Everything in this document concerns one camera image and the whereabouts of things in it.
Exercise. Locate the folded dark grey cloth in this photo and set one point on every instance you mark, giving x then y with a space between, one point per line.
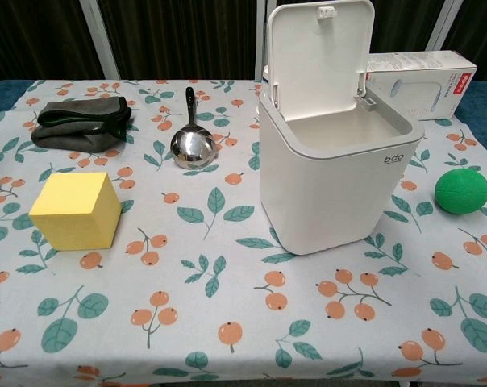
82 125

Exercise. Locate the floral fruit print tablecloth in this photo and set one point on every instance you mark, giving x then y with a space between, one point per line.
235 290

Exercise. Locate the stainless steel ladle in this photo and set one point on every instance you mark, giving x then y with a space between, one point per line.
192 145

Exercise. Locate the white lidded trash bin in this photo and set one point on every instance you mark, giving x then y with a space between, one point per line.
324 193

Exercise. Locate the white frame post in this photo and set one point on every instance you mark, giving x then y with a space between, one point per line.
99 36
445 24
260 38

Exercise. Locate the yellow cube block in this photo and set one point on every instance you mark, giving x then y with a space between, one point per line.
76 209

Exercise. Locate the green ball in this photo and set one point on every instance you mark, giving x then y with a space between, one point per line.
461 191

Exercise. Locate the white product box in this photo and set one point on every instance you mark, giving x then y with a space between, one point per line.
421 90

